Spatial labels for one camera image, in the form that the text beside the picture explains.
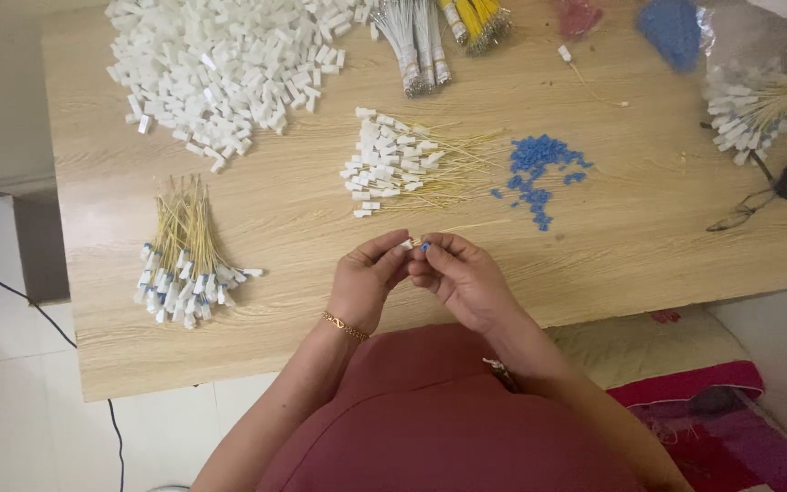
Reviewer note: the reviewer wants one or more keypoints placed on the person's left hand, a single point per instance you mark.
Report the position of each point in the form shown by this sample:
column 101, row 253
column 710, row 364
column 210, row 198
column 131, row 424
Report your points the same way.
column 356, row 287

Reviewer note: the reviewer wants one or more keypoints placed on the person's right hand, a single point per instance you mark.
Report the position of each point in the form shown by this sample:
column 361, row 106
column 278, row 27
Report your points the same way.
column 472, row 287

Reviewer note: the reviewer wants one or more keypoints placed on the person's maroon clothing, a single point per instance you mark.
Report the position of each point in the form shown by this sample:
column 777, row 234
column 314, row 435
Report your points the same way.
column 434, row 423

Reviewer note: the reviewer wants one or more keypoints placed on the scatter of blue caps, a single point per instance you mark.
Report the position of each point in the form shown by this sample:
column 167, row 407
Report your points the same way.
column 533, row 157

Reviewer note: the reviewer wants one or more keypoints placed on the beige floor cushion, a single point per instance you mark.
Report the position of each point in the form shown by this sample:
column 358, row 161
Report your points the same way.
column 639, row 341

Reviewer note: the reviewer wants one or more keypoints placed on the heap of white plastic connectors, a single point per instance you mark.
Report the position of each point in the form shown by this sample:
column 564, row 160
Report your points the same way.
column 229, row 61

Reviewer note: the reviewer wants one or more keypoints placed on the red plastic bag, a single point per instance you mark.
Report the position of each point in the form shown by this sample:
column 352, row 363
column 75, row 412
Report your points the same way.
column 578, row 17

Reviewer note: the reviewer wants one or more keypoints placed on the red patterned floor mat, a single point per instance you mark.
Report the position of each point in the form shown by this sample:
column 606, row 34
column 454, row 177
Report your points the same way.
column 728, row 430

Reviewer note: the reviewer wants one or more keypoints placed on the grey box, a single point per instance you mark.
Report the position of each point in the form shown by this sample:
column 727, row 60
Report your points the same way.
column 38, row 239

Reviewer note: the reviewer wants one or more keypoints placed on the bag of blue caps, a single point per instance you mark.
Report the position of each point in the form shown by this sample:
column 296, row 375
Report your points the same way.
column 670, row 31

